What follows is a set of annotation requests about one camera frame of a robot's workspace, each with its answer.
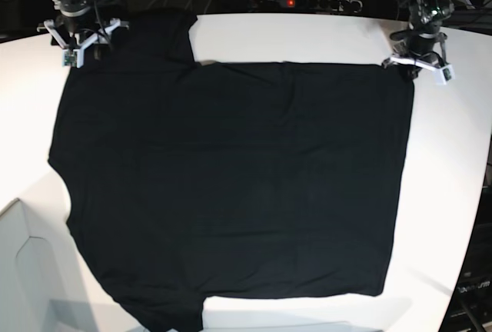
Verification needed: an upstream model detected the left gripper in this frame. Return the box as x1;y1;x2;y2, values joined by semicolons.
382;29;448;72

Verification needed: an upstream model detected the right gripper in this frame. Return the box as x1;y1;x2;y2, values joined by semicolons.
37;18;129;59

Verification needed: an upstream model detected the black T-shirt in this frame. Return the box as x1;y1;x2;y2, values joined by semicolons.
48;12;414;331

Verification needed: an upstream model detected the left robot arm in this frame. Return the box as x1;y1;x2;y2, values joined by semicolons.
383;0;454;80

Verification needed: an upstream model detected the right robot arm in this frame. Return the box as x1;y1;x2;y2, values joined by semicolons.
36;0;129;68

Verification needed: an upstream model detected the black power strip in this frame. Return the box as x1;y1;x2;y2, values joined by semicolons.
256;0;364;15

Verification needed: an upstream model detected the white cardboard box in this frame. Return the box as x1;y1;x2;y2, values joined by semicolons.
1;199;98;331

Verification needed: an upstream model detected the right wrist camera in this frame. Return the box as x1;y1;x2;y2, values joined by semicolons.
62;48;85;68

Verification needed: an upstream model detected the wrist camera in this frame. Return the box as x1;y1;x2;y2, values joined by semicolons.
434;64;455;85
62;48;85;68

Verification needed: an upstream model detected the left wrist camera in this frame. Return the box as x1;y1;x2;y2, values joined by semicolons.
434;64;455;85

